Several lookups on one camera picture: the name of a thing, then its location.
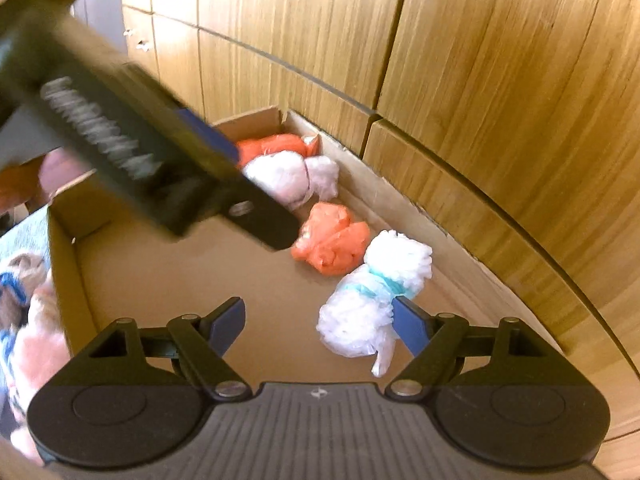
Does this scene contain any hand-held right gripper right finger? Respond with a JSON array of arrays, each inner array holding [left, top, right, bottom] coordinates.
[[384, 296, 562, 404]]

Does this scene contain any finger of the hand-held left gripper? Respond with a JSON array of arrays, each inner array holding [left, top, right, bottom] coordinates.
[[214, 179, 302, 252], [174, 106, 242, 182]]

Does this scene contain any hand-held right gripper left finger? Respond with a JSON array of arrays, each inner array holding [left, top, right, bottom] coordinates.
[[69, 297, 252, 404]]

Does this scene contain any white teal-banded sock bundle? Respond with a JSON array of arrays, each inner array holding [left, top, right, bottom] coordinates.
[[317, 230, 434, 379]]

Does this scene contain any cardboard box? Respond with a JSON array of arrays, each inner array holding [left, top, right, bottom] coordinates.
[[47, 105, 576, 401]]

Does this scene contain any pink fluffy toy sock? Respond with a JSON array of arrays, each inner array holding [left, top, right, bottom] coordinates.
[[0, 270, 72, 463]]

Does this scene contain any person's left hand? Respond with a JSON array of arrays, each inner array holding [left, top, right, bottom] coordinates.
[[39, 152, 97, 197]]

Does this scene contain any white fluffy sock bundle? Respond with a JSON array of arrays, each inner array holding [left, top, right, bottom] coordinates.
[[242, 152, 314, 211]]

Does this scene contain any orange sock bundle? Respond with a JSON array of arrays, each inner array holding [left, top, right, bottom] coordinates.
[[235, 134, 321, 169], [292, 202, 372, 276]]

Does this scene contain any small white sock bundle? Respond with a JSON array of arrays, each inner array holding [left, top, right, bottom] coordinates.
[[304, 155, 340, 201]]

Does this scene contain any blue towel mat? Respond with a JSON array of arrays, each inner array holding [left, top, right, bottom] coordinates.
[[0, 203, 53, 281]]

